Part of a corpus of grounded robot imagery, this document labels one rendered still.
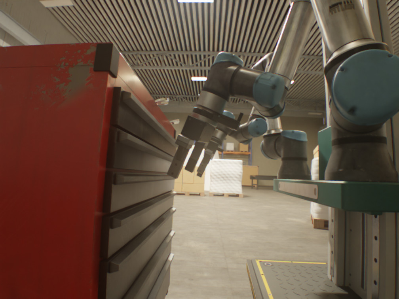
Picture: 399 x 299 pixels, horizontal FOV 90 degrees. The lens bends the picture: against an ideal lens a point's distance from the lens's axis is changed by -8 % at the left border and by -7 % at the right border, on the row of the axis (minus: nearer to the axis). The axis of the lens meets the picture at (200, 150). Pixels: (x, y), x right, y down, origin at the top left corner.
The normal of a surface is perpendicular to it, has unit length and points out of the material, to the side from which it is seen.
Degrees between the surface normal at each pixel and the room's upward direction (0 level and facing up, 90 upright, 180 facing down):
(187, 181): 90
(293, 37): 98
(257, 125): 90
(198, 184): 90
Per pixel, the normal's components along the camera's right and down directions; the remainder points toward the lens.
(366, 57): -0.49, 0.00
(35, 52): -0.04, -0.11
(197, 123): -0.25, 0.00
